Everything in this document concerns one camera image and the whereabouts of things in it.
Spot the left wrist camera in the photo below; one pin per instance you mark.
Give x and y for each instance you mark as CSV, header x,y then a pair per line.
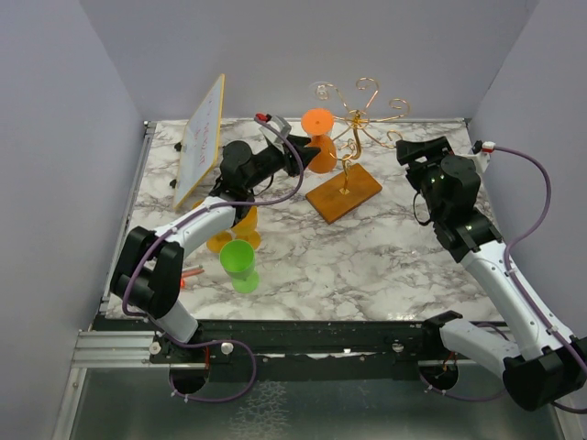
x,y
275,129

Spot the yellow plastic goblet right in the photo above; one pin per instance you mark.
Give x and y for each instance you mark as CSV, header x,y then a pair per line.
x,y
246,229

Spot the yellow plastic goblet left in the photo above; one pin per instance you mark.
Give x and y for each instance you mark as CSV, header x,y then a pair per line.
x,y
221,234

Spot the black mounting rail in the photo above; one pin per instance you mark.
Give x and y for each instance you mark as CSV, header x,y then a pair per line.
x,y
235,351

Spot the green plastic goblet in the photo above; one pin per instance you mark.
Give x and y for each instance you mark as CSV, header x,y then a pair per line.
x,y
238,259

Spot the orange plastic goblet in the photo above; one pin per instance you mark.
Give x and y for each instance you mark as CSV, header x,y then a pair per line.
x,y
317,123

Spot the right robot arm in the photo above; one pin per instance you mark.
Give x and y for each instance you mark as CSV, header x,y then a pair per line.
x,y
545,361

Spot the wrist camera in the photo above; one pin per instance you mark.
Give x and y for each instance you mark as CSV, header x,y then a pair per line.
x,y
481,155
275,129

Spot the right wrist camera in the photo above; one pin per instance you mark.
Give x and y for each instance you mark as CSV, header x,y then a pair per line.
x,y
481,155

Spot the yellow plastic goblet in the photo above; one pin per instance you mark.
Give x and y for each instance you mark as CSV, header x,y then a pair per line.
x,y
246,229
221,234

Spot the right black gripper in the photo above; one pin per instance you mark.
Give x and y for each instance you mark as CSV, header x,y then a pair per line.
x,y
433,148

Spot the clear wine glass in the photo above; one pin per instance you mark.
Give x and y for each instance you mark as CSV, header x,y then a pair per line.
x,y
322,90

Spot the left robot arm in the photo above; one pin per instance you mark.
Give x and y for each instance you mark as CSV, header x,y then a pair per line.
x,y
148,272

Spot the small whiteboard on easel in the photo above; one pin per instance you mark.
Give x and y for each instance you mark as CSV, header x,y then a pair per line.
x,y
200,143

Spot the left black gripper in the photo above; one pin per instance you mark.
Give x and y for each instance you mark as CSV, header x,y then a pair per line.
x,y
310,151

